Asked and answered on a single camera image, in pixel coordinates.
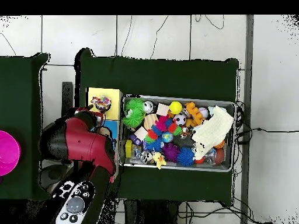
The green spiky ball with eyes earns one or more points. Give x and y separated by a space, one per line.
133 117

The orange plastic compartment tray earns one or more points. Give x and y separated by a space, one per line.
195 112

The blue spiky ball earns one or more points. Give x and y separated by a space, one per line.
185 156

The floral print cloth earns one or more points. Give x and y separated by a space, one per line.
101 102

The cream waffle cloth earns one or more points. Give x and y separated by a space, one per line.
212 130

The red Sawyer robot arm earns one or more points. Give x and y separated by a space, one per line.
79 142

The wooden box with three holes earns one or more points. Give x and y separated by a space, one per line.
115 98

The multicolour spiky caterpillar toy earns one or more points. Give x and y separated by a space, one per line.
161 127

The plain wooden cube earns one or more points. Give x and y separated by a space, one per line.
162 109

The yellow tennis ball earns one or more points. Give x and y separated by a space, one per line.
175 107

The small soccer ball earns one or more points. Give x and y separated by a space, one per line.
179 119

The purple spiky ball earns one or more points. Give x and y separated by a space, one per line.
171 152

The yellow plush duck toy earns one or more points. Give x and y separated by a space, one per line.
159 160

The dark green table cloth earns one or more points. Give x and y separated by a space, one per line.
158 77

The white baseball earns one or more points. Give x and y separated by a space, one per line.
203 112

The small brown football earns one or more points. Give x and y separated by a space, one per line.
220 156

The grey stand base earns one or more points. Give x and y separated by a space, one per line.
52 173

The dark green side table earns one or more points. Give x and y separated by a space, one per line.
18 105

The magenta round disc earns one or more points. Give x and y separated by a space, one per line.
8 152

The black upright post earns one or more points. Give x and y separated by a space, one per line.
67 95

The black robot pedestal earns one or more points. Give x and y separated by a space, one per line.
151 213

